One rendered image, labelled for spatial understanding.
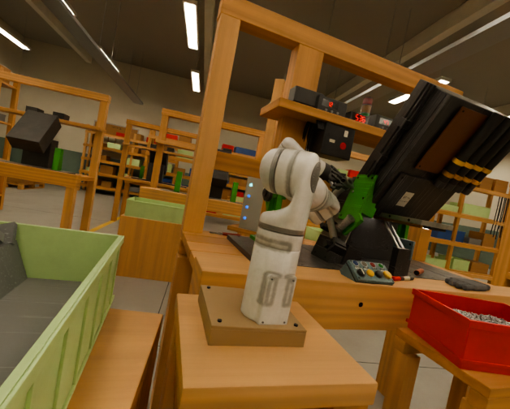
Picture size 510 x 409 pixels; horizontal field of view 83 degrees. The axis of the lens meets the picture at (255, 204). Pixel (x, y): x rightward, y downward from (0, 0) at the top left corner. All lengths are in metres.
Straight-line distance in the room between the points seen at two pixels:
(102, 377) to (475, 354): 0.80
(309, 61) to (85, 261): 1.29
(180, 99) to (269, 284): 11.07
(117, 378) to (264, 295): 0.27
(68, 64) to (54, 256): 11.88
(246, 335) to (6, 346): 0.35
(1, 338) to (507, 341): 1.01
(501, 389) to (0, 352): 0.94
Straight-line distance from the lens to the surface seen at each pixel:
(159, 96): 11.57
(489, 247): 7.95
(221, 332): 0.54
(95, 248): 0.76
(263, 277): 0.55
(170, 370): 0.74
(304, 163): 0.52
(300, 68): 1.55
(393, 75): 1.88
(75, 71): 12.41
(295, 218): 0.52
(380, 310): 1.07
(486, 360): 0.96
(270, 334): 0.57
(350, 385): 0.57
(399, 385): 1.06
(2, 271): 0.73
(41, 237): 0.78
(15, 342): 0.57
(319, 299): 0.91
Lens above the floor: 1.13
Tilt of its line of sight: 3 degrees down
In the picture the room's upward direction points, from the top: 11 degrees clockwise
